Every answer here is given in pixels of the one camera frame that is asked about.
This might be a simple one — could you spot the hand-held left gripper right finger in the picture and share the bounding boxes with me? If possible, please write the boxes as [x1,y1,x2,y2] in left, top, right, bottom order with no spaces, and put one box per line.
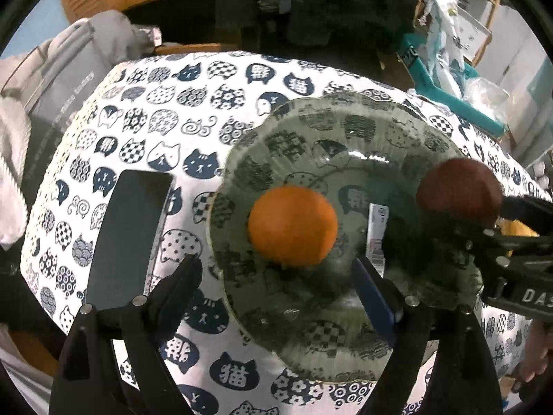
[351,257,504,415]

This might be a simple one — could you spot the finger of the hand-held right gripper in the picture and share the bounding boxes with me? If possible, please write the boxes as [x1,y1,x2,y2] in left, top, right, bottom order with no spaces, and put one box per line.
[457,220,553,269]
[499,194,553,236]

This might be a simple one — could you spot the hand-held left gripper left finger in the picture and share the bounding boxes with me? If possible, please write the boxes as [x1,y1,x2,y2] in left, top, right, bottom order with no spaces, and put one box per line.
[47,254,204,415]

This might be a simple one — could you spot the yellow-green pear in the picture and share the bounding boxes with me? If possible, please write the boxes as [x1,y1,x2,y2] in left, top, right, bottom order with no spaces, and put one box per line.
[496,220,541,258]

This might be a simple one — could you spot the red apple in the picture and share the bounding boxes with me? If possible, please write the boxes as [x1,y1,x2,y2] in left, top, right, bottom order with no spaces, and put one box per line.
[415,158,504,228]

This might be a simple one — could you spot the small orange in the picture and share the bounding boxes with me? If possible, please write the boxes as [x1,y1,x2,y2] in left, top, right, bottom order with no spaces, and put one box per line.
[247,185,339,269]

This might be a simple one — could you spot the scalloped glass plate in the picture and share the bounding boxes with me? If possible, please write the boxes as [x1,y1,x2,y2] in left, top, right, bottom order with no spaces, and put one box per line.
[207,92,485,383]

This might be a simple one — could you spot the person's right hand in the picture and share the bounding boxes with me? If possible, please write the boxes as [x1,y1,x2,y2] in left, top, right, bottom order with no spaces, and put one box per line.
[518,320,553,398]

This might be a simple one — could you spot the black smartphone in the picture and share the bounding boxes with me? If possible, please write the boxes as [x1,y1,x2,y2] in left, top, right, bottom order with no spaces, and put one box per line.
[84,169,177,312]

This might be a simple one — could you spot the teal box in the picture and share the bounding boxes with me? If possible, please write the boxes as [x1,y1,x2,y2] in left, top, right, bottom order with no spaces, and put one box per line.
[397,35,507,136]

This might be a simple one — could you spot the clear plastic bag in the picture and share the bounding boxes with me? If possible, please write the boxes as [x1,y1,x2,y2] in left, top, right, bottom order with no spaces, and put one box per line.
[464,77,511,122]

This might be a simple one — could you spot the wooden shelf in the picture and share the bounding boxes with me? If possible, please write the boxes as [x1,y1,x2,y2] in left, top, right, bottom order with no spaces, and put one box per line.
[412,0,504,71]

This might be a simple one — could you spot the cat print tablecloth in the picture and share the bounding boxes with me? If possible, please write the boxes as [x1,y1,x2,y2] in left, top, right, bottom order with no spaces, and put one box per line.
[19,51,553,415]

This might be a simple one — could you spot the white patterned storage box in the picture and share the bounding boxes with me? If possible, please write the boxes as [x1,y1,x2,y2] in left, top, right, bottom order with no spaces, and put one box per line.
[453,0,493,53]

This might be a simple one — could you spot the white plastic bag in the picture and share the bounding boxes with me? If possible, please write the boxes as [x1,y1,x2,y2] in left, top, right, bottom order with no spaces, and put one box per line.
[419,0,472,91]

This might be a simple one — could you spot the grey fabric bag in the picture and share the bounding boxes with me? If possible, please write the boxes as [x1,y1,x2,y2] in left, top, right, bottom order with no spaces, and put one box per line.
[17,21,130,202]

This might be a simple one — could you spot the wooden stool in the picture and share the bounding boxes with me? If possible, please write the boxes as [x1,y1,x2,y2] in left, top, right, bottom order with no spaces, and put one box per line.
[156,42,238,56]

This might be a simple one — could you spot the grey jacket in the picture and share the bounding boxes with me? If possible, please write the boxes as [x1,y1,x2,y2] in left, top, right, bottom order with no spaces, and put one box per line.
[86,9,162,66]

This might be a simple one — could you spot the dark hanging clothes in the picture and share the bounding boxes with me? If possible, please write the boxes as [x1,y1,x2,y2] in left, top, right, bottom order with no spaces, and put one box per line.
[207,0,424,53]

